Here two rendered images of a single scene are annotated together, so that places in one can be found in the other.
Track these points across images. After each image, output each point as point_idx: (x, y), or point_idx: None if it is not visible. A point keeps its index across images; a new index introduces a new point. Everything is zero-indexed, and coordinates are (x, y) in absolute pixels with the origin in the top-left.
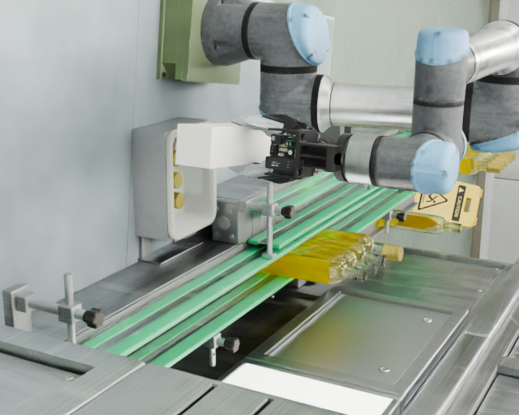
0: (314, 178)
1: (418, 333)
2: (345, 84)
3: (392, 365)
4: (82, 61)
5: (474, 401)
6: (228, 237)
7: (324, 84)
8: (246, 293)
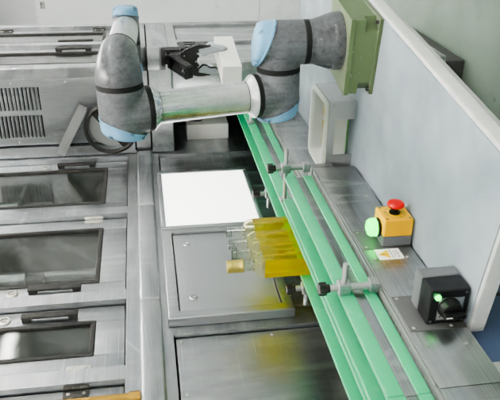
0: (336, 231)
1: (189, 281)
2: (236, 82)
3: (184, 248)
4: None
5: (127, 255)
6: None
7: (245, 78)
8: None
